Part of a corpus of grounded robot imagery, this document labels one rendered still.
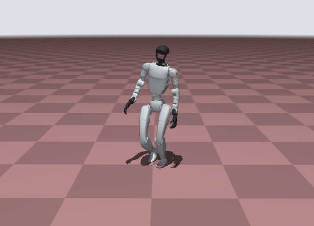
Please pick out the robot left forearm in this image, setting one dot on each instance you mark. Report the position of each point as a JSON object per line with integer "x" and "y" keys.
{"x": 175, "y": 103}

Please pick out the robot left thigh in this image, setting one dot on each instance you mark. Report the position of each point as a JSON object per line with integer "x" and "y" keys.
{"x": 163, "y": 121}

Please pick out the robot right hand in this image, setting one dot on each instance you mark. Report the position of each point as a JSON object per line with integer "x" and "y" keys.
{"x": 128, "y": 104}

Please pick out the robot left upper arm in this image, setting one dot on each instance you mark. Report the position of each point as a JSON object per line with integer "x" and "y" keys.
{"x": 173, "y": 73}

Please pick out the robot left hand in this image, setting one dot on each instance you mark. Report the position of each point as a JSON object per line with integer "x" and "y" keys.
{"x": 174, "y": 120}

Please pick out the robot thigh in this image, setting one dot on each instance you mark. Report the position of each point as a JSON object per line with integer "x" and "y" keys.
{"x": 163, "y": 121}
{"x": 144, "y": 121}

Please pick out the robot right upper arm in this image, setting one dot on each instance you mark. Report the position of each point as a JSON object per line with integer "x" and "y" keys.
{"x": 143, "y": 74}

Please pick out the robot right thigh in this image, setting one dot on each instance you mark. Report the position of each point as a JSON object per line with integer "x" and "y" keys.
{"x": 144, "y": 121}

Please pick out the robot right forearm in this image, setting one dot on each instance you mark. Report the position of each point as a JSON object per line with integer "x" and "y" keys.
{"x": 137, "y": 89}

